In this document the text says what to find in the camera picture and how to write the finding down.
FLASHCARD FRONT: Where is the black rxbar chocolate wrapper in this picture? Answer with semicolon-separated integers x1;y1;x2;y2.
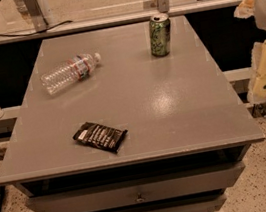
73;122;128;154

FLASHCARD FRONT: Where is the clear plastic water bottle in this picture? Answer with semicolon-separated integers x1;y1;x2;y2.
40;52;102;95

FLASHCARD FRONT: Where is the green drink can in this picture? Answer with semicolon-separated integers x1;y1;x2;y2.
149;13;171;57

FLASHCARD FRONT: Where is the grey drawer cabinet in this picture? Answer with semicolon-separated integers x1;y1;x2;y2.
0;17;264;212

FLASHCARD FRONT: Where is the upper grey drawer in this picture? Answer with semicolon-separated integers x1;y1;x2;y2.
26;161;245;212

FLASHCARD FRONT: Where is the metal frame post left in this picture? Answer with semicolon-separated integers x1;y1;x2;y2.
23;0;48;33

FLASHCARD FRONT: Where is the black cable on ledge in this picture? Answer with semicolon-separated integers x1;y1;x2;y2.
0;18;74;41

